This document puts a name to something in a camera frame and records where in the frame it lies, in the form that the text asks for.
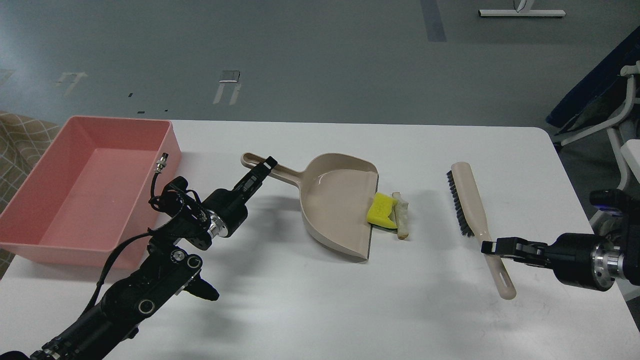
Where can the beige checkered fabric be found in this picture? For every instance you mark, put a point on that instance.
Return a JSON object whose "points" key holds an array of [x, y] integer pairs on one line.
{"points": [[23, 142]]}

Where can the yellow green sponge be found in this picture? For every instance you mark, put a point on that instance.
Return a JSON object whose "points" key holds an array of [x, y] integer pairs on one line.
{"points": [[381, 211]]}

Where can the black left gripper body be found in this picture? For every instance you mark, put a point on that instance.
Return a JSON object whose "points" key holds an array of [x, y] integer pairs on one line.
{"points": [[230, 207]]}

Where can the white bread slice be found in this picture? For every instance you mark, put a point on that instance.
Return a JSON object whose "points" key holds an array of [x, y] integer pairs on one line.
{"points": [[401, 212]]}

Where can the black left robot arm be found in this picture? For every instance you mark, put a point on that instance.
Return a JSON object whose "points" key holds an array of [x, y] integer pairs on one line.
{"points": [[167, 270]]}

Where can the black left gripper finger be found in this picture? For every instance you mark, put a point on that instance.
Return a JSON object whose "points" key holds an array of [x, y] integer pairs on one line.
{"points": [[253, 180]]}

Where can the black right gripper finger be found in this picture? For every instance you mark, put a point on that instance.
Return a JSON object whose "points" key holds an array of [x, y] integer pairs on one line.
{"points": [[519, 250]]}

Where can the white floor stand base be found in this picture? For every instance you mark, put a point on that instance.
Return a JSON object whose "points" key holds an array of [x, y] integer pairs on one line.
{"points": [[522, 9]]}

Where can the pink plastic bin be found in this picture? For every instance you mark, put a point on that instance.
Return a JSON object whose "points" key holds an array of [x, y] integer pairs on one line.
{"points": [[90, 190]]}

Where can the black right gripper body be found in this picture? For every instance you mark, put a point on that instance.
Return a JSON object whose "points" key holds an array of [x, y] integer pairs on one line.
{"points": [[586, 261]]}

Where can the white chair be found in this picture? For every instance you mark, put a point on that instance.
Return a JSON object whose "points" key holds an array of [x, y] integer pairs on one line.
{"points": [[620, 127]]}

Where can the beige hand brush black bristles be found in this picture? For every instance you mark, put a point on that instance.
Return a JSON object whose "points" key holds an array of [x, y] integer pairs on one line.
{"points": [[472, 221]]}

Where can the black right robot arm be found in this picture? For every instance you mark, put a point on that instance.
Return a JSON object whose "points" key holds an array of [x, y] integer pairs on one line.
{"points": [[625, 231]]}

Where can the beige plastic dustpan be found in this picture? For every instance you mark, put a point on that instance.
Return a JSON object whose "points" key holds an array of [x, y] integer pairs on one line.
{"points": [[336, 191]]}

